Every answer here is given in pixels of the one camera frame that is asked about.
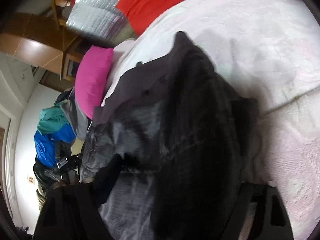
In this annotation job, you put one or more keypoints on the silver foil insulation sheet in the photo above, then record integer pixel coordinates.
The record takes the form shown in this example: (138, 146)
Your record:
(100, 21)

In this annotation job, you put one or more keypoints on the wooden pillar cabinet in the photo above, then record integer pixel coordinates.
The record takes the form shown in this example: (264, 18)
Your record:
(37, 40)

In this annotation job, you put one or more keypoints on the black puffer jacket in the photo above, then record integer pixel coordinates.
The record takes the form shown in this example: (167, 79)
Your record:
(166, 154)

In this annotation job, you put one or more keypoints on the black jacket on sofa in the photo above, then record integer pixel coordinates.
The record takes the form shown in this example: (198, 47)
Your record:
(48, 174)

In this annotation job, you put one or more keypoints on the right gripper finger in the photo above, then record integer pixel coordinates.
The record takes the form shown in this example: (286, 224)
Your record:
(265, 215)

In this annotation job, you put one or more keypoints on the teal shirt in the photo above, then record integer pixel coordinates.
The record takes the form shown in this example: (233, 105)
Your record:
(51, 119)

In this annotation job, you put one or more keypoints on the grey hoodie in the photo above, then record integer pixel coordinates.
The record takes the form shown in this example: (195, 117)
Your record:
(77, 119)

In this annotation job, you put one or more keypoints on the pink pillow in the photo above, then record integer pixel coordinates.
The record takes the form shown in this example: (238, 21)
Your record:
(91, 78)

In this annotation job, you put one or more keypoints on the white fleece blanket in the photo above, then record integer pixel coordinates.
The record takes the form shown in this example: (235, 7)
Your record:
(268, 51)

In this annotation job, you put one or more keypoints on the blue jacket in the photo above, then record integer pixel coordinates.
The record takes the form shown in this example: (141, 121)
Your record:
(45, 144)

